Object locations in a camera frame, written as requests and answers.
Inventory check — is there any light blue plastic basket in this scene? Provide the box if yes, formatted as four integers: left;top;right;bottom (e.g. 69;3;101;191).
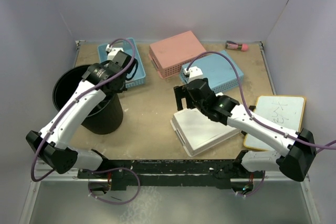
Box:
179;50;244;93

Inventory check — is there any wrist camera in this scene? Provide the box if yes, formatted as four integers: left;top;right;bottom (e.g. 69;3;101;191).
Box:
106;44;124;60
183;67;203;83

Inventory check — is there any pink plastic basket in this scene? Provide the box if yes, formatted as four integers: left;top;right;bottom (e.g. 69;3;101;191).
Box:
149;31;206;79

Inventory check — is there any whiteboard with yellow frame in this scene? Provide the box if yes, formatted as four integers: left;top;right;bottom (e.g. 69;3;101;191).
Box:
243;95;307;152

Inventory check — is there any large black bucket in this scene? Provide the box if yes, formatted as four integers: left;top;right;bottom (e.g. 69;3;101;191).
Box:
52;65;123;135

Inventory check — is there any pink capped small bottle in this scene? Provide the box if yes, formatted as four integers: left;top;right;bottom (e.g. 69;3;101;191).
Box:
225;41;249;51

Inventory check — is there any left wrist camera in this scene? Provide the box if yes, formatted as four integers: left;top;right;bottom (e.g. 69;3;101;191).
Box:
106;44;124;60

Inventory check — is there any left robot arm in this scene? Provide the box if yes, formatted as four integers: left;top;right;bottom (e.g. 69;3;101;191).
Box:
26;51;137;178

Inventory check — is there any small blue plastic basket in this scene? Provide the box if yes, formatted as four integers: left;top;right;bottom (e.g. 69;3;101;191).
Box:
97;37;146;90

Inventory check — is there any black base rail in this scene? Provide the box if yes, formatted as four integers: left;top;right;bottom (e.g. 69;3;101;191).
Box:
78;159;263;190

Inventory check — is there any white plastic basket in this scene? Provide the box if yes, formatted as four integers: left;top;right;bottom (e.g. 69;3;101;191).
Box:
171;109;240;157

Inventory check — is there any aluminium frame rail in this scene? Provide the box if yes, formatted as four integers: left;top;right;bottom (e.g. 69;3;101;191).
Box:
18;166;79;224

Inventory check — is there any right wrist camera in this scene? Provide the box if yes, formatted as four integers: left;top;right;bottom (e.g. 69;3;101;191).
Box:
183;67;203;83

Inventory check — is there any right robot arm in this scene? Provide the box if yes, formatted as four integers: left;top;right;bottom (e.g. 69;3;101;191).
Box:
173;78;317;182

